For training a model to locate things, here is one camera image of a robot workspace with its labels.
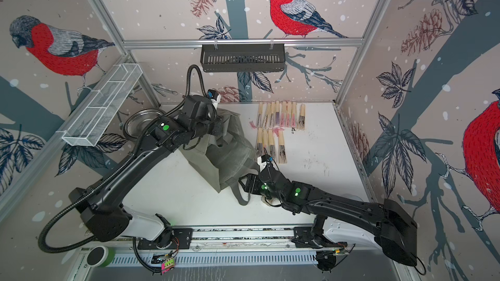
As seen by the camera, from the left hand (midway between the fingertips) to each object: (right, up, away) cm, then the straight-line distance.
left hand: (224, 115), depth 71 cm
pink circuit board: (-19, -53, -5) cm, 56 cm away
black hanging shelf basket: (+7, +32, +33) cm, 47 cm away
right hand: (+7, -25, +4) cm, 26 cm away
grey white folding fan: (+40, 0, +43) cm, 58 cm away
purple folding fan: (+26, +2, +46) cm, 52 cm away
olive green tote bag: (-2, -21, +21) cm, 30 cm away
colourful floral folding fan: (+21, -15, +30) cm, 39 cm away
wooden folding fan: (+25, -20, +24) cm, 40 cm away
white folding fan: (+22, +2, +44) cm, 49 cm away
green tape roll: (-42, -49, -5) cm, 65 cm away
